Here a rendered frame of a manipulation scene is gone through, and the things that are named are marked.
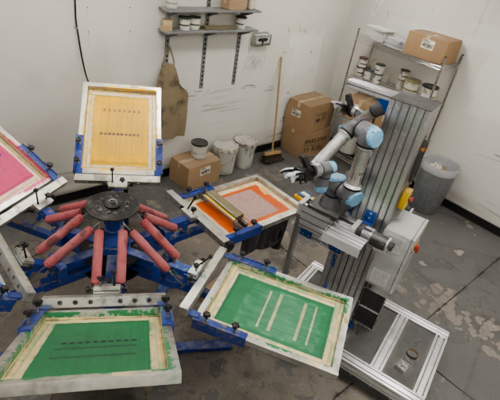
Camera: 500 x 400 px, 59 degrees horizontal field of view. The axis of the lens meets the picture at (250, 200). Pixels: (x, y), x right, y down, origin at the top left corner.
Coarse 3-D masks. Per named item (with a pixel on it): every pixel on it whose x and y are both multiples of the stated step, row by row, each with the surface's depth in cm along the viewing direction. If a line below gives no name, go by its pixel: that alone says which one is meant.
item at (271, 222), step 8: (248, 176) 367; (256, 176) 369; (224, 184) 351; (232, 184) 353; (240, 184) 360; (264, 184) 364; (272, 184) 362; (280, 192) 354; (288, 200) 348; (296, 208) 343; (280, 216) 325; (288, 216) 327; (264, 224) 313; (272, 224) 318; (224, 232) 298
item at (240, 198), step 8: (232, 192) 349; (240, 192) 351; (248, 192) 353; (256, 192) 355; (232, 200) 339; (240, 200) 341; (248, 200) 343; (256, 200) 345; (200, 208) 324; (208, 208) 325; (216, 208) 327; (216, 216) 318
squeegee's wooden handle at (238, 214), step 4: (208, 192) 325; (212, 192) 325; (216, 192) 325; (216, 196) 322; (220, 196) 322; (220, 200) 318; (224, 200) 318; (224, 204) 315; (228, 204) 315; (228, 208) 312; (232, 208) 312; (236, 208) 312; (236, 212) 308; (240, 212) 308; (236, 216) 305; (240, 216) 307; (236, 220) 306
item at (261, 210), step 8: (264, 200) 346; (272, 200) 348; (240, 208) 332; (248, 208) 334; (256, 208) 335; (264, 208) 337; (272, 208) 339; (280, 208) 340; (288, 208) 342; (224, 216) 320; (248, 216) 325; (256, 216) 326; (264, 216) 328; (224, 224) 312; (232, 224) 313; (248, 224) 316
